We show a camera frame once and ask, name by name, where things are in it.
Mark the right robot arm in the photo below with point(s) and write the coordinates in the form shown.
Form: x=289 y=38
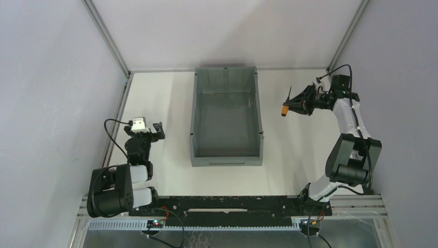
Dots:
x=354 y=156

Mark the grey plastic storage bin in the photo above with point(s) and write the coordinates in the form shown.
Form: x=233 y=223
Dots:
x=226 y=127

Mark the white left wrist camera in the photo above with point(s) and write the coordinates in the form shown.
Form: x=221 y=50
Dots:
x=139 y=125

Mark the grey slotted cable duct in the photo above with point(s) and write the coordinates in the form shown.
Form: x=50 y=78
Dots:
x=129 y=225

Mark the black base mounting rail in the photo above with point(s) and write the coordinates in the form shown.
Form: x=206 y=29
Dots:
x=233 y=210

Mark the small led circuit board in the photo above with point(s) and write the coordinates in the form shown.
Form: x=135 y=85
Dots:
x=155 y=223

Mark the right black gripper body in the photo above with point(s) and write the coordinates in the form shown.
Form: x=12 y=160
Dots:
x=307 y=101

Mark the orange handled screwdriver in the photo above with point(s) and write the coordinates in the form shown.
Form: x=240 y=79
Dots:
x=285 y=107

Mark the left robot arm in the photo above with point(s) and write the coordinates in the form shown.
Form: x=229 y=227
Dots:
x=111 y=190

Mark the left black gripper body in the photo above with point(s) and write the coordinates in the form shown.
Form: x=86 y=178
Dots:
x=150 y=136

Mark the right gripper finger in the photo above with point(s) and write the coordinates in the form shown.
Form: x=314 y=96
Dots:
x=298 y=107
x=304 y=95

